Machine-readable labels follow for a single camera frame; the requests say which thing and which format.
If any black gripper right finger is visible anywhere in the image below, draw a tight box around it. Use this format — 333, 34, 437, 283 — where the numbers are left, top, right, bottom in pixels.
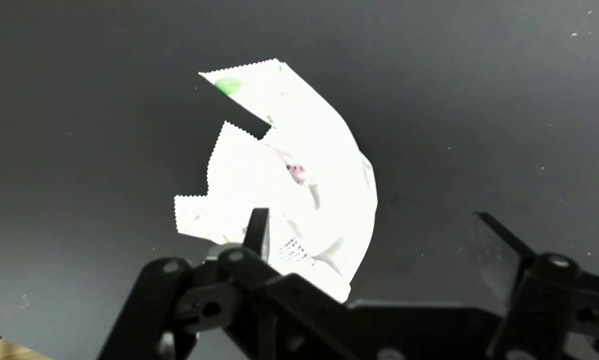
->
474, 211, 599, 360

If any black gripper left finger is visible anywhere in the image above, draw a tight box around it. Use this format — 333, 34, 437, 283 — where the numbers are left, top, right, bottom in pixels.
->
97, 207, 355, 360

